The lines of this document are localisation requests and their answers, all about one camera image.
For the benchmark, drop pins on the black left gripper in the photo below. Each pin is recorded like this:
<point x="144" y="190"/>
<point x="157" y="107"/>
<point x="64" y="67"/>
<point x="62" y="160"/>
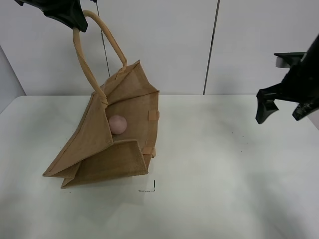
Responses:
<point x="67" y="12"/>

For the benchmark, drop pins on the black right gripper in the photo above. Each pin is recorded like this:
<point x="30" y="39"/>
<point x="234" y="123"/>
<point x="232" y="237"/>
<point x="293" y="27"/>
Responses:
<point x="300" y="85"/>

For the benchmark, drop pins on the pink peach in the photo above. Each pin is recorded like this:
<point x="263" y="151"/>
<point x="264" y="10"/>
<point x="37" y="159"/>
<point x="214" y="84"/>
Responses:
<point x="117" y="124"/>

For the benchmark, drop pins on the brown linen tote bag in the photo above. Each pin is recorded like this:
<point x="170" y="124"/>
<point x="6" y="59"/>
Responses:
<point x="93" y="153"/>

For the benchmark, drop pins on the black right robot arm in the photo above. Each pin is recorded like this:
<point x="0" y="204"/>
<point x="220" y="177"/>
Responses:
<point x="314" y="49"/>

